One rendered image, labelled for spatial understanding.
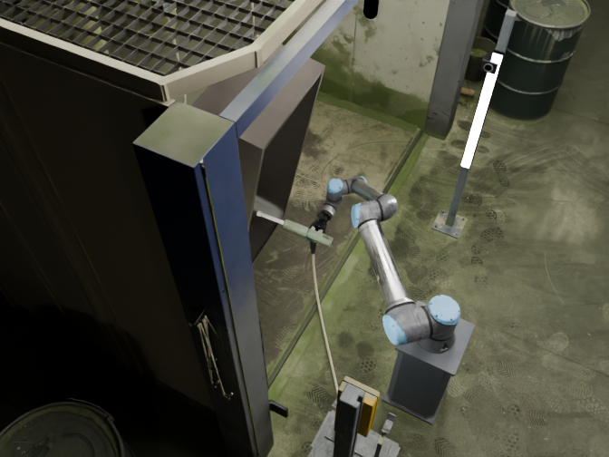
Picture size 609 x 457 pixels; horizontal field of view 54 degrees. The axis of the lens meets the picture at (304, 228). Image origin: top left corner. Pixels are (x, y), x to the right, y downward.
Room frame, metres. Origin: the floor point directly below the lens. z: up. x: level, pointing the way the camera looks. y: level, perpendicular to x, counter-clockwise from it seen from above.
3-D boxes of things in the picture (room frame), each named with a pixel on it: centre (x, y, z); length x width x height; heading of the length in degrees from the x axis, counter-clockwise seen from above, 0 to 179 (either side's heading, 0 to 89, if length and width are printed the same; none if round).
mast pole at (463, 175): (2.66, -1.02, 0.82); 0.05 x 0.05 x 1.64; 62
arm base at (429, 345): (1.43, -0.64, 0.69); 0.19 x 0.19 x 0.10
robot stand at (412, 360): (1.43, -0.64, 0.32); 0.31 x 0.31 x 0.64; 62
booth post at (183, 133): (1.09, 0.29, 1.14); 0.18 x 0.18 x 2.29; 62
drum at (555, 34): (3.99, -1.79, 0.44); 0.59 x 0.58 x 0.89; 166
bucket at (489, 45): (4.36, -1.48, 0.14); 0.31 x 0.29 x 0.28; 152
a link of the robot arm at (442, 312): (1.43, -0.63, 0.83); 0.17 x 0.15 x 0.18; 106
